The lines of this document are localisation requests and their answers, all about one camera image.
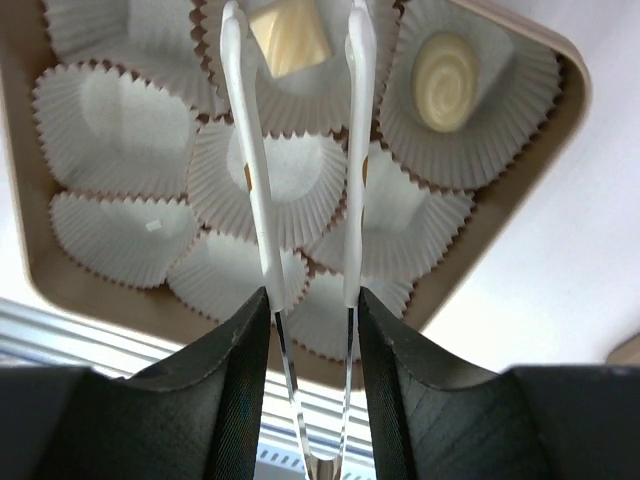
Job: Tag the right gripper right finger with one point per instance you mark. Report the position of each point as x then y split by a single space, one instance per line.
434 415

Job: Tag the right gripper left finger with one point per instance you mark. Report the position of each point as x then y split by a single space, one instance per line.
193 415

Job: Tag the beige chocolate box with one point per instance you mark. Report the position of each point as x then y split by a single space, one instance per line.
36 273

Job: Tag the white metal tongs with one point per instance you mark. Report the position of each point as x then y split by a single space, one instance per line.
240 68

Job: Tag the white square chocolate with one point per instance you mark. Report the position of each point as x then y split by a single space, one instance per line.
291 36

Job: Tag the white paper cup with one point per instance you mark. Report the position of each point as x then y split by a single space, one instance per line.
150 38
407 230
319 322
107 132
129 241
307 176
216 275
316 99
519 80

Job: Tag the white slotted cable duct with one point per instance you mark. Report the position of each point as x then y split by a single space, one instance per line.
292 461

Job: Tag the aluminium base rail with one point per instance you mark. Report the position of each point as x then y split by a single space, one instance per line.
47 338

